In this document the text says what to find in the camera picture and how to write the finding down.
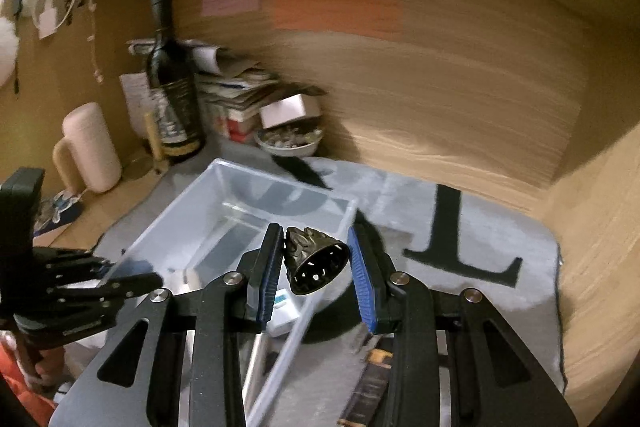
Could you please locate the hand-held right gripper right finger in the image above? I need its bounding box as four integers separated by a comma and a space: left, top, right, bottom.
347, 223, 581, 427

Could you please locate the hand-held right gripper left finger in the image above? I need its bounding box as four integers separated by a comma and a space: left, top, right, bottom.
47, 223, 285, 427

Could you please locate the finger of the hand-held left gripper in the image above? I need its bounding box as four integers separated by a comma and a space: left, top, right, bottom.
47, 272, 163, 310
32, 246, 115, 280

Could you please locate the white plug adapter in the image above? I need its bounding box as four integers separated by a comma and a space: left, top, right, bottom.
265, 289, 306, 338

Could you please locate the small black metal cone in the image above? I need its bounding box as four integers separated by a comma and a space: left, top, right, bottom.
283, 227, 351, 297

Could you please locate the clear plastic bin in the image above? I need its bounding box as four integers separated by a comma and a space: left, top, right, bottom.
50, 158, 360, 427

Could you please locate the person's left hand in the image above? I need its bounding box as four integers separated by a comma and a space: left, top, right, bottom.
15, 339, 68, 390

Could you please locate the blue white printed packet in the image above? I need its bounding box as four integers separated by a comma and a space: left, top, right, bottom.
37, 189, 83, 233

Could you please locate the grey printed mat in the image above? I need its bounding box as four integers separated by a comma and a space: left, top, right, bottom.
100, 154, 568, 427

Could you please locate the black gold lighter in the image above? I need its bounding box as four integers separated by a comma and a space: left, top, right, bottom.
337, 347, 396, 427

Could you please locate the beige mug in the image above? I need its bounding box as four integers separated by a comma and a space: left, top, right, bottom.
52, 102, 123, 195

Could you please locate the bowl of stones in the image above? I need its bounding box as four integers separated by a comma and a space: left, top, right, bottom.
254, 124, 325, 158

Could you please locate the yellow pencil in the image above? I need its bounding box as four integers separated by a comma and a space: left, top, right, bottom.
145, 112, 168, 172

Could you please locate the orange cloth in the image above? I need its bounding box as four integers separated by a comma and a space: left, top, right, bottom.
0, 342, 56, 427

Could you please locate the red white box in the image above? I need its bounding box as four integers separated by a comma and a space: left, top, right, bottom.
215, 104, 261, 142

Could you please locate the white loofah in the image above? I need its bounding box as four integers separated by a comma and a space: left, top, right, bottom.
0, 17, 21, 90

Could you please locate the white paper note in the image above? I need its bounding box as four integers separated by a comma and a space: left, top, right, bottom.
119, 73, 153, 140

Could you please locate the small white box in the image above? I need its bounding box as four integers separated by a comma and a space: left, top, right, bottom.
259, 94, 322, 130

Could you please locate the dark wine bottle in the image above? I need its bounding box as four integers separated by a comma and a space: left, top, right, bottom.
145, 0, 207, 160

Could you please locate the white hanging tag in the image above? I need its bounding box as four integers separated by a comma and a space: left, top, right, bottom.
36, 7, 58, 40

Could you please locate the stack of papers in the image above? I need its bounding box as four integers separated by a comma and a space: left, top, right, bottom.
127, 38, 281, 142

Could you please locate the orange sticky note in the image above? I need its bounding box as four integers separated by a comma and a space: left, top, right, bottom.
272, 0, 406, 40

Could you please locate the hanging cord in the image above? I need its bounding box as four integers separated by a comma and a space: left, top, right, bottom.
87, 2, 103, 82

